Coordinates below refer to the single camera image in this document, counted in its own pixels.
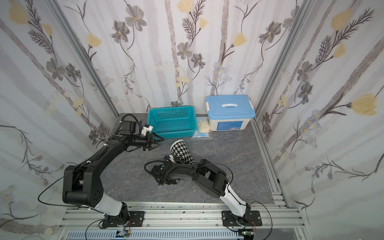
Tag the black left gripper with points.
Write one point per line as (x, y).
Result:
(149, 141)

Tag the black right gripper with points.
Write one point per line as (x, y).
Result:
(168, 167)

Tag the black white houndstooth scarf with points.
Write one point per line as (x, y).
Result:
(181, 153)

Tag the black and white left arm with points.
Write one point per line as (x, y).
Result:
(82, 185)

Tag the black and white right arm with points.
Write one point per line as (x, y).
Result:
(209, 178)

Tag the teal plastic basket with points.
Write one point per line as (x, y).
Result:
(173, 122)

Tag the clear bag with yellow contents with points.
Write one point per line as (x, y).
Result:
(203, 131)

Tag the white box with blue lid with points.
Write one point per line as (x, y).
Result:
(229, 112)

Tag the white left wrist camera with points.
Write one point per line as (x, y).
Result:
(146, 129)

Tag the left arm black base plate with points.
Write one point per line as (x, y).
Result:
(133, 219)

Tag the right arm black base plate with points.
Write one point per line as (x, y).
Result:
(249, 220)

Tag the white slotted cable duct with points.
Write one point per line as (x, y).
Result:
(153, 235)

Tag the aluminium rail frame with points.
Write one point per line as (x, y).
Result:
(279, 221)

